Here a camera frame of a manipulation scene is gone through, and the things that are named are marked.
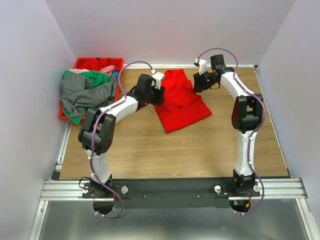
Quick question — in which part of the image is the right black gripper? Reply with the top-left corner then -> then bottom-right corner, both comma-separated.
191,70 -> 216,94

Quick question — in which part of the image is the red t shirt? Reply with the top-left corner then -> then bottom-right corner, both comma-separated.
154,69 -> 212,133

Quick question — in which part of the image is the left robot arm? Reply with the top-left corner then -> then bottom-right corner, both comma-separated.
78,72 -> 165,198

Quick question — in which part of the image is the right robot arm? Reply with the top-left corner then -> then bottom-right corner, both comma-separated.
193,54 -> 266,196

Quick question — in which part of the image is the blue garment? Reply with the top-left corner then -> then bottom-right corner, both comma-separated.
113,71 -> 119,78

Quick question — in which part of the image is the pink t shirt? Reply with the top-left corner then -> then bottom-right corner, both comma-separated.
69,65 -> 116,76

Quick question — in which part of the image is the green t shirt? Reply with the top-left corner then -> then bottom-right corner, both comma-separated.
62,70 -> 111,125

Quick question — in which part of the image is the red plastic bin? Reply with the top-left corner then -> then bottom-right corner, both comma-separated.
58,57 -> 124,122

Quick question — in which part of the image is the grey t shirt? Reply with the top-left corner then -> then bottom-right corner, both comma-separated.
60,73 -> 119,118

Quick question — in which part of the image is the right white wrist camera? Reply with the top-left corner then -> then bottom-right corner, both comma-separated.
194,58 -> 207,75

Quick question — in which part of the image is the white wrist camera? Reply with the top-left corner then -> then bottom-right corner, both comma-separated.
194,58 -> 207,75
151,71 -> 165,90

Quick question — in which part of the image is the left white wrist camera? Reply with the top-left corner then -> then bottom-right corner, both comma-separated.
151,71 -> 165,90

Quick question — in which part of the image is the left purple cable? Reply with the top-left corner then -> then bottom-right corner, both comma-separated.
90,61 -> 154,219

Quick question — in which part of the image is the purple cable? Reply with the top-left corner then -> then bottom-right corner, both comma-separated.
197,47 -> 265,216
90,61 -> 154,219

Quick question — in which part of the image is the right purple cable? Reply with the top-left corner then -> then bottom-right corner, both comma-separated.
197,47 -> 265,216

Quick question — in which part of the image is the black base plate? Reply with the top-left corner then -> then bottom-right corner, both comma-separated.
78,177 -> 261,214

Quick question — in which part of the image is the aluminium frame rail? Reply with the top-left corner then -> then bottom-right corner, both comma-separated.
30,116 -> 319,240

